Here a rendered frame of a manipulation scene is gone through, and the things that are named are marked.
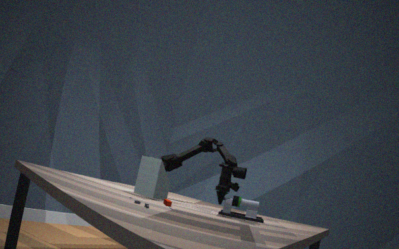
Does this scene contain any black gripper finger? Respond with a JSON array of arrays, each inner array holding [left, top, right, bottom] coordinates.
[[216, 190, 228, 204]]

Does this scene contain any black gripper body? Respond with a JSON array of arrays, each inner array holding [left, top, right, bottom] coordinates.
[[215, 175, 231, 192]]

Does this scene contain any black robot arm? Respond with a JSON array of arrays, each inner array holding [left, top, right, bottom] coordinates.
[[161, 137, 247, 192]]

